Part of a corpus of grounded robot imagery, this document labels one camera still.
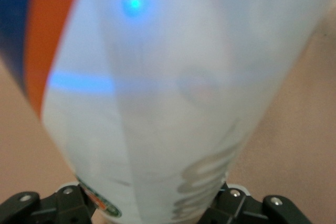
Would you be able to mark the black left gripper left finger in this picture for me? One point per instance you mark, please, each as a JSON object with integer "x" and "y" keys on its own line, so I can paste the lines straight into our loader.
{"x": 63, "y": 208}

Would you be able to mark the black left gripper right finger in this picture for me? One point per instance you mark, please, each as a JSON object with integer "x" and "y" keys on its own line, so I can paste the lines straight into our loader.
{"x": 241, "y": 211}

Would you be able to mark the white tennis ball can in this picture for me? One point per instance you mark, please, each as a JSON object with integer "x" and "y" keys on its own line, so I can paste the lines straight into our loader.
{"x": 170, "y": 77}

